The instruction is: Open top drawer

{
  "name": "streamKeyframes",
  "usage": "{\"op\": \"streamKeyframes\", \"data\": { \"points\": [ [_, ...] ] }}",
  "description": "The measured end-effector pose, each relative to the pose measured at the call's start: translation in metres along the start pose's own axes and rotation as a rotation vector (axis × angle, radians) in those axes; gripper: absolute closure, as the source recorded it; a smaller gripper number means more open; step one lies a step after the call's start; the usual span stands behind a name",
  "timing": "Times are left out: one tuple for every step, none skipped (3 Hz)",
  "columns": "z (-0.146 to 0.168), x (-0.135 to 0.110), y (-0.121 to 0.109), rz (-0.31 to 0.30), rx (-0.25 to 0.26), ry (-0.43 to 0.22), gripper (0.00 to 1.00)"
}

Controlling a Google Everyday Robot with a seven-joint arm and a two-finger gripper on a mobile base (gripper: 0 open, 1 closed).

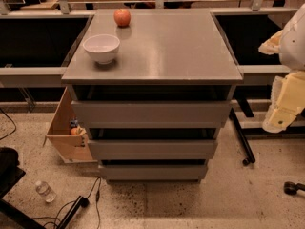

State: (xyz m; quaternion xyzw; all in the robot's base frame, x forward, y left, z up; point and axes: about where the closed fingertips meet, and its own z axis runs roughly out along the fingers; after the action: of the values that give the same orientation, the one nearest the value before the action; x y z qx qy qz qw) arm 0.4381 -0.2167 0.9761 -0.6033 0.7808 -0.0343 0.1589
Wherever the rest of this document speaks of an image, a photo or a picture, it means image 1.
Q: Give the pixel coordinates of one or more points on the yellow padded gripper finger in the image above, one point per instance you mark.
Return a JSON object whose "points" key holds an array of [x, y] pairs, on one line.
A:
{"points": [[287, 102], [271, 46]]}

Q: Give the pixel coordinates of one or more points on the grey top drawer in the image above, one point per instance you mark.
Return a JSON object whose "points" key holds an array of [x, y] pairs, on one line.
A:
{"points": [[124, 114]]}

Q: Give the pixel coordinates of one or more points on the grey drawer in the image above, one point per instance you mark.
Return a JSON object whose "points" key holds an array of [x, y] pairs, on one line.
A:
{"points": [[183, 172], [124, 114], [152, 149]]}

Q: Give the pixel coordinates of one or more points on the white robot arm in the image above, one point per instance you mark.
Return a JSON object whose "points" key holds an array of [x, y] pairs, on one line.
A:
{"points": [[292, 42]]}

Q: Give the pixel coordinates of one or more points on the grey drawer cabinet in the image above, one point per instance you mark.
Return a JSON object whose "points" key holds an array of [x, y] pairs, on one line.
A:
{"points": [[164, 56]]}

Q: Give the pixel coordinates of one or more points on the grey bottom drawer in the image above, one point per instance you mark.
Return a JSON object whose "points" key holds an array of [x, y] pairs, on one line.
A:
{"points": [[183, 172]]}

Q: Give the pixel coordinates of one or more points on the grey middle drawer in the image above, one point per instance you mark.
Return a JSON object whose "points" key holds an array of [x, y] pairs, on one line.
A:
{"points": [[152, 149]]}

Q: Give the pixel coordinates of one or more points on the black metal leg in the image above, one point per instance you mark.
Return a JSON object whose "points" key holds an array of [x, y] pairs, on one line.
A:
{"points": [[249, 159]]}

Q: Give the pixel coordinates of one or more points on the black caster wheel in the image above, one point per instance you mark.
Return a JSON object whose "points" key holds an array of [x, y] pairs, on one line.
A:
{"points": [[291, 188]]}

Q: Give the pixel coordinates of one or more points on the red apple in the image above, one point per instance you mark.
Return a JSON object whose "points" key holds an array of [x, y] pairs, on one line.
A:
{"points": [[122, 17]]}

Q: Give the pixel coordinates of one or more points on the white ceramic bowl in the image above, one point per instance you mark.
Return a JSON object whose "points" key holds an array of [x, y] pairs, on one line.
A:
{"points": [[102, 48]]}

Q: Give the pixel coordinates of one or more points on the small orange fruit in box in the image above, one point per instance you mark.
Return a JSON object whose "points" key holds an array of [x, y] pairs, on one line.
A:
{"points": [[75, 131]]}

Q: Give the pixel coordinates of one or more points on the cardboard box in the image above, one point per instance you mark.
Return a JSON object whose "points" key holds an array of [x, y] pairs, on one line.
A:
{"points": [[71, 148]]}

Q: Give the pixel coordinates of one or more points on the clear plastic water bottle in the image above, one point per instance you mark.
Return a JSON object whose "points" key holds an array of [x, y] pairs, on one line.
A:
{"points": [[45, 191]]}

